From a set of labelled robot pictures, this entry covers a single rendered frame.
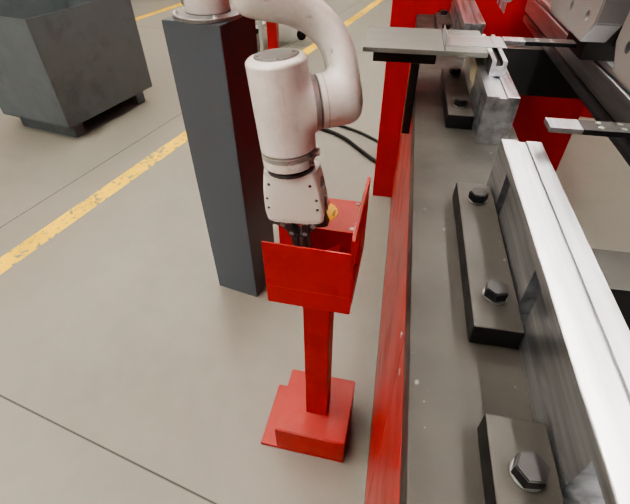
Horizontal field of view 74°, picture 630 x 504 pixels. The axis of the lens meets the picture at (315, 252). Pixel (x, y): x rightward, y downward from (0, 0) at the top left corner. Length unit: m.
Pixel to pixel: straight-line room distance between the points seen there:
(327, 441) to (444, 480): 0.85
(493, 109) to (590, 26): 0.46
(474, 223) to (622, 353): 0.27
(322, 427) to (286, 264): 0.65
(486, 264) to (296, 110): 0.32
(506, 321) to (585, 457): 0.17
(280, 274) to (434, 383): 0.38
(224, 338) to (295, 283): 0.89
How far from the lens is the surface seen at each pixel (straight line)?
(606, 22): 0.46
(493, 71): 0.99
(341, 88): 0.61
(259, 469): 1.37
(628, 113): 0.99
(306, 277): 0.75
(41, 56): 3.05
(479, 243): 0.60
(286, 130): 0.60
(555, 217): 0.58
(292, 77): 0.58
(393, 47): 1.02
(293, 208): 0.68
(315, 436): 1.26
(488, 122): 0.91
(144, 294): 1.87
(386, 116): 2.09
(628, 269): 0.70
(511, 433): 0.44
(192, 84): 1.32
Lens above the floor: 1.27
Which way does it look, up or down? 41 degrees down
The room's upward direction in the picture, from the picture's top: straight up
